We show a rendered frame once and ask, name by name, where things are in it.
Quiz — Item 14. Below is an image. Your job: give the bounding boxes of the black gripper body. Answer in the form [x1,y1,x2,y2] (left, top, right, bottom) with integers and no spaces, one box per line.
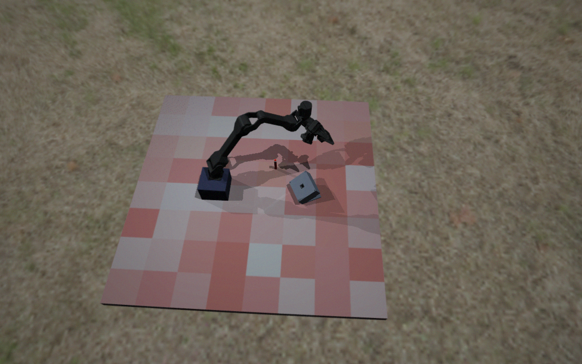
[305,118,323,141]

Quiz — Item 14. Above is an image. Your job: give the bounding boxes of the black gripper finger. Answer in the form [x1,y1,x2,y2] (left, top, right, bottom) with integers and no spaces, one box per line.
[312,124,329,140]
[320,132,334,145]

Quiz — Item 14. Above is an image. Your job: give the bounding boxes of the blue-grey sloped panel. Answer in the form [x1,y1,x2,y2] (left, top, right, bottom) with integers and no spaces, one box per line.
[289,171,321,204]

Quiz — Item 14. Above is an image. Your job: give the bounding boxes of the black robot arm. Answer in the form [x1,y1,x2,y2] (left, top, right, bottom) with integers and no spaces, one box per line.
[206,101,317,180]

